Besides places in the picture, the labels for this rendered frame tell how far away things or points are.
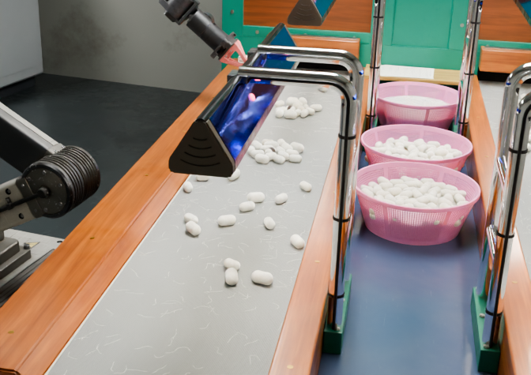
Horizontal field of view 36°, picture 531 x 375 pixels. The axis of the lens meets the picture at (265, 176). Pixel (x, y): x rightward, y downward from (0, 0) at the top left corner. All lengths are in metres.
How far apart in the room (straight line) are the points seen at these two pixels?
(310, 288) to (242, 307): 0.11
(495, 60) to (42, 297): 1.75
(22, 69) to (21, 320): 4.04
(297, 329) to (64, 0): 4.47
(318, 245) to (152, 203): 0.36
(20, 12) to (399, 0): 2.98
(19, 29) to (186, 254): 3.82
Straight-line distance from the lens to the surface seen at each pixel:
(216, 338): 1.23
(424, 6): 2.70
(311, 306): 1.27
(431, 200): 1.75
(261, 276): 1.36
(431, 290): 1.54
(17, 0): 5.15
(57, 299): 1.30
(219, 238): 1.53
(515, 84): 1.32
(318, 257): 1.41
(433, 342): 1.39
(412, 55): 2.72
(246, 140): 1.06
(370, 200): 1.67
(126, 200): 1.63
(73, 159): 1.80
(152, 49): 5.26
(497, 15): 2.72
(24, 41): 5.22
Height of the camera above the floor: 1.41
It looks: 21 degrees down
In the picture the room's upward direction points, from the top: 2 degrees clockwise
